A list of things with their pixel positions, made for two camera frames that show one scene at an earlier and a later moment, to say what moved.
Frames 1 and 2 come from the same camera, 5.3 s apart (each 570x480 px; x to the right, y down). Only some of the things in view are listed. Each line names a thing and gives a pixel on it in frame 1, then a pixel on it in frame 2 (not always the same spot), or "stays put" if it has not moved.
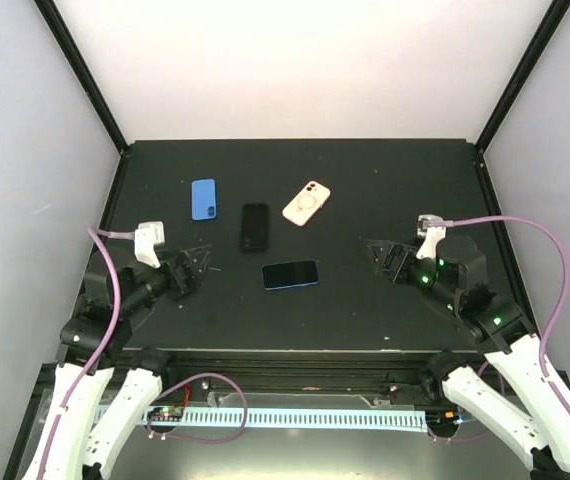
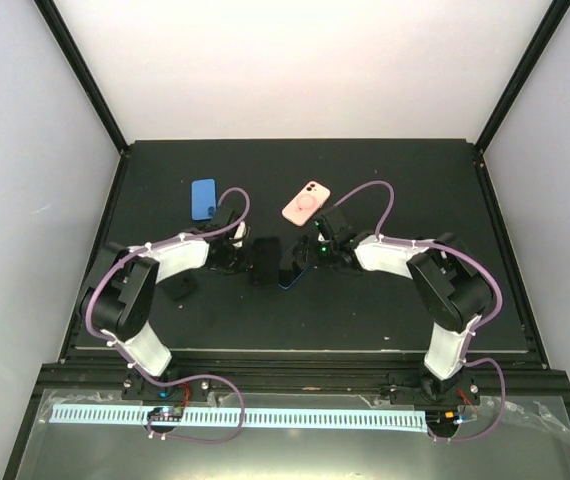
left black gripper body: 176,282 -> 234,262
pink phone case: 306,203 stays put
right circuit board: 441,418 stays put
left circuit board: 166,413 stays put
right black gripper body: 402,274 -> 318,256
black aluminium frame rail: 397,374 stays put
